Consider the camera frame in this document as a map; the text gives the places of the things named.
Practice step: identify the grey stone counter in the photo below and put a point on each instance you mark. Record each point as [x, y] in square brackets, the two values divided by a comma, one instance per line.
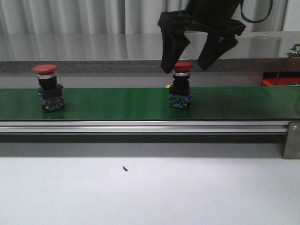
[138, 53]

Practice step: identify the green conveyor belt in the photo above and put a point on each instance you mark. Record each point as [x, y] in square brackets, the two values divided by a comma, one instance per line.
[208, 103]

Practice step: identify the aluminium conveyor rail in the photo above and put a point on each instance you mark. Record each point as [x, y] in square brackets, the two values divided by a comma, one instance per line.
[133, 126]

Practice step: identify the red bin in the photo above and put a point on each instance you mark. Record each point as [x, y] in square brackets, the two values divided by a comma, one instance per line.
[284, 79]

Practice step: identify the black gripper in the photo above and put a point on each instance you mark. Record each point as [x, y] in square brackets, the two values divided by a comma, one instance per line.
[210, 16]

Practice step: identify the steel conveyor bracket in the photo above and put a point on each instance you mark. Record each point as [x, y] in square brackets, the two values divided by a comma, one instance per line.
[292, 144]

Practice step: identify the grey curtain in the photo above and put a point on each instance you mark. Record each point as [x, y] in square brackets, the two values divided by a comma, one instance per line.
[84, 16]

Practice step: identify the green circuit board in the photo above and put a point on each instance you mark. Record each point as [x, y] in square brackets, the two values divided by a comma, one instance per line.
[294, 51]

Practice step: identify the red mushroom push button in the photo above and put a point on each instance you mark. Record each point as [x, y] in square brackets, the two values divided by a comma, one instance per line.
[179, 91]
[50, 92]

